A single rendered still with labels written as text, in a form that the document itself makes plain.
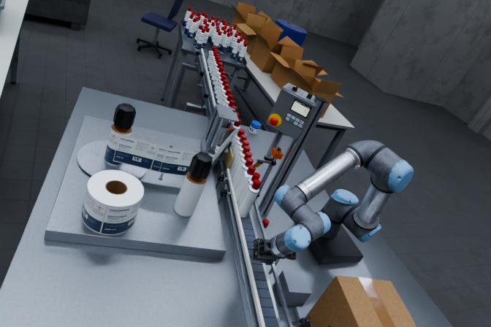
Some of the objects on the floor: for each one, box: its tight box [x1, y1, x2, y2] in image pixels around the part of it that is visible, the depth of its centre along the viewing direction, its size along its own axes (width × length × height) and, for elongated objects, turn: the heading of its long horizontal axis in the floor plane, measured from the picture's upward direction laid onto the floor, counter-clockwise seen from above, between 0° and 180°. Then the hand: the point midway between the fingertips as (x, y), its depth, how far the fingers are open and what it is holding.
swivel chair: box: [137, 0, 189, 58], centre depth 523 cm, size 56×53×96 cm
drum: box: [275, 19, 308, 47], centre depth 636 cm, size 57×57×90 cm
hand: (259, 256), depth 149 cm, fingers closed
